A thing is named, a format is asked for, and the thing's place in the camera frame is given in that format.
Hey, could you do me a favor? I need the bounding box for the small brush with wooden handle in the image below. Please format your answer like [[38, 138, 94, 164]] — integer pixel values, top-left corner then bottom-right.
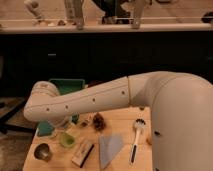
[[81, 120, 90, 127]]

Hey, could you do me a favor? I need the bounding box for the black office chair base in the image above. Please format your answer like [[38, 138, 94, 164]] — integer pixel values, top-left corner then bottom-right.
[[0, 100, 34, 134]]

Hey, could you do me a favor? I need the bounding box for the brown pine cone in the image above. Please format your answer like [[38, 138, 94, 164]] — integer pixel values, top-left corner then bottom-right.
[[93, 113, 106, 131]]

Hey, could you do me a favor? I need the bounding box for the metal cup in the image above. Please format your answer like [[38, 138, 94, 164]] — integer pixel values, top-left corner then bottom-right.
[[34, 143, 52, 162]]

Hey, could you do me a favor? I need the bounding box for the red apple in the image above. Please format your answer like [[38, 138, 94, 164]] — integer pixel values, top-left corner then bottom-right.
[[146, 134, 152, 146]]

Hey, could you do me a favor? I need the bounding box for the teal sponge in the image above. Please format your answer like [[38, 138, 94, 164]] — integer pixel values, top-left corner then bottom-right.
[[37, 121, 57, 137]]

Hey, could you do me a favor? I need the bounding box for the green plastic tray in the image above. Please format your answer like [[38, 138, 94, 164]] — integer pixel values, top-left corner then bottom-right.
[[48, 78, 86, 125]]

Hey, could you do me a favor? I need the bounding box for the small green cup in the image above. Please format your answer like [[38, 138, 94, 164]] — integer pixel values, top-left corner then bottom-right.
[[60, 132, 75, 148]]

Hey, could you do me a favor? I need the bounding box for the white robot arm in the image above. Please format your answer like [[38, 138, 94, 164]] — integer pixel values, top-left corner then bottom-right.
[[24, 71, 213, 171]]

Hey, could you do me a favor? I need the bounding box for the blue folded cloth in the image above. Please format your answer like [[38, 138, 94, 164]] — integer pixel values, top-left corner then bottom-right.
[[99, 134, 124, 169]]

